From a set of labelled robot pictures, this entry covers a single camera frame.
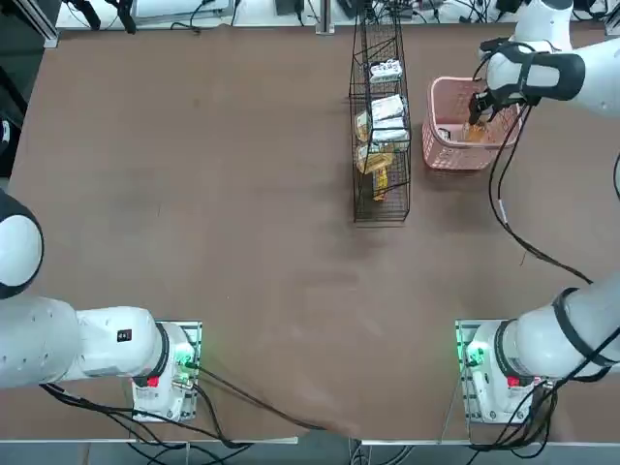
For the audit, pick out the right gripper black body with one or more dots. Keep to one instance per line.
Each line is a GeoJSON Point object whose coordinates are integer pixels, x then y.
{"type": "Point", "coordinates": [489, 99]}

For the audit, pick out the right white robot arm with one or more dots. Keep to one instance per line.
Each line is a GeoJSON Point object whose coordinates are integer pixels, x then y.
{"type": "Point", "coordinates": [533, 339]}

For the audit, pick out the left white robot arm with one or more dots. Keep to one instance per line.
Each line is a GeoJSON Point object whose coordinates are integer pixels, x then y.
{"type": "Point", "coordinates": [106, 339]}

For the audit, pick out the pink plastic basket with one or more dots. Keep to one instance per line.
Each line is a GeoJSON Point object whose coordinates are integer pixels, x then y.
{"type": "Point", "coordinates": [450, 157]}

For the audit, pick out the white snack packet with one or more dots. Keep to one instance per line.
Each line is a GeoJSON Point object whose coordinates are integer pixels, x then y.
{"type": "Point", "coordinates": [389, 107]}
{"type": "Point", "coordinates": [390, 131]}

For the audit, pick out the yellow biscuit box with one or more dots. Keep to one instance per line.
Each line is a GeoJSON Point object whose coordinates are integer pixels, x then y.
{"type": "Point", "coordinates": [381, 186]}

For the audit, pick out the aluminium frame post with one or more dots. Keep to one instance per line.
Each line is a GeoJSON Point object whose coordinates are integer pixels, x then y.
{"type": "Point", "coordinates": [51, 24]}
{"type": "Point", "coordinates": [325, 19]}

